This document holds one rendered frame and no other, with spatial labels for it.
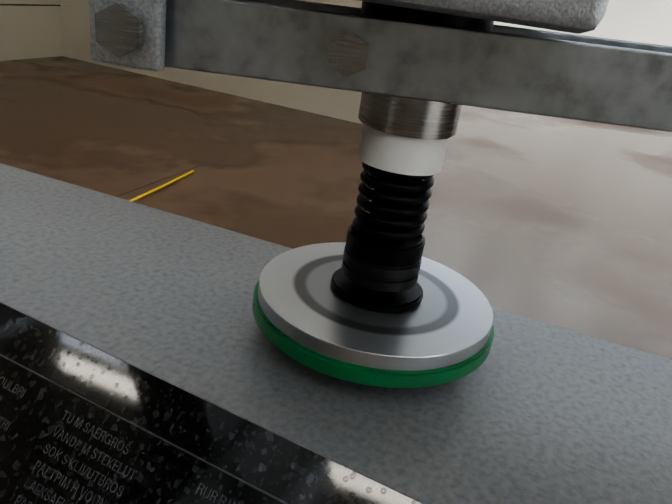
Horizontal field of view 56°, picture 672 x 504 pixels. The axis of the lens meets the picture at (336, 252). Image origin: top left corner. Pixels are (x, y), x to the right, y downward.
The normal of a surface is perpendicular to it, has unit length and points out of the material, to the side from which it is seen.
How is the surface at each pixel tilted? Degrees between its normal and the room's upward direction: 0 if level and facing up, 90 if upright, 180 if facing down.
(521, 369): 0
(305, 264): 0
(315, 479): 45
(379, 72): 90
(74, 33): 90
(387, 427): 0
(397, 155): 90
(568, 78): 90
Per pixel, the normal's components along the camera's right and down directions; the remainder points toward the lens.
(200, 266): 0.14, -0.90
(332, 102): -0.38, 0.33
